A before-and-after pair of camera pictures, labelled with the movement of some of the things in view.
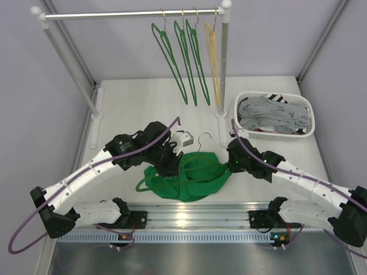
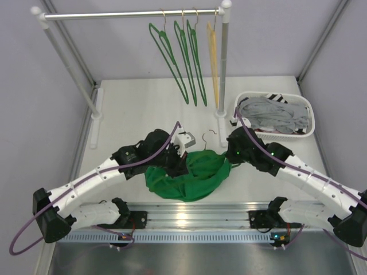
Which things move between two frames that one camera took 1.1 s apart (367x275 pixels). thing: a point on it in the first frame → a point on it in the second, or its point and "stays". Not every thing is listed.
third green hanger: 184,51 stays
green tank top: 200,175 stays
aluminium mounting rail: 197,215 stays
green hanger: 183,180 → 205,148
